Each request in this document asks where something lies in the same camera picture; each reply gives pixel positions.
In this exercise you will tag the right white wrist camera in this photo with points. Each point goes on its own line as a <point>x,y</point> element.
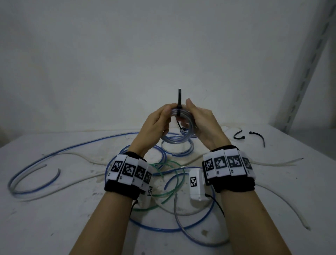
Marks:
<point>197,186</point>

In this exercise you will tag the grey shelf board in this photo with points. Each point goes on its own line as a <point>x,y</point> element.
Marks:
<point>315,139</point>

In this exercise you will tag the black marker wristband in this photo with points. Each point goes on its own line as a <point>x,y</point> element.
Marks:
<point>228,168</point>
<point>128,173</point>

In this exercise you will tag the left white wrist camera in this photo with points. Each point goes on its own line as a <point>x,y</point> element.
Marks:
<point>147,197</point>

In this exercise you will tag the left black marker wristband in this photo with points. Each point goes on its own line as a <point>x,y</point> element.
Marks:
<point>128,173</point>

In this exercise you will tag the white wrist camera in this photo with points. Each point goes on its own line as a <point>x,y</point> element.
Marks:
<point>197,186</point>
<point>147,197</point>

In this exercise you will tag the person's right hand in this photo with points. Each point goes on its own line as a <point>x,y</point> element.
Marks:
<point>207,126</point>

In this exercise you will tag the person's right forearm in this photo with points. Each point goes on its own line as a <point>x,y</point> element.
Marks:
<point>252,223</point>

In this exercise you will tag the right black marker wristband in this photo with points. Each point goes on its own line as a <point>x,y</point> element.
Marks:
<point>228,168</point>

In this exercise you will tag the person's left hand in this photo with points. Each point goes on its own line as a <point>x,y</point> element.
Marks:
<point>152,128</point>

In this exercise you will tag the white perforated shelf upright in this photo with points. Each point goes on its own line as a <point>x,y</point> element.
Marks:
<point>304,78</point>

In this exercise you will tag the long black cable tie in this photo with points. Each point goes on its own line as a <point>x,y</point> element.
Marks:
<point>260,136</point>

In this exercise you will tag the curled black cable tie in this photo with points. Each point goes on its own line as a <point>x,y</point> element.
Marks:
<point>235,136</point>

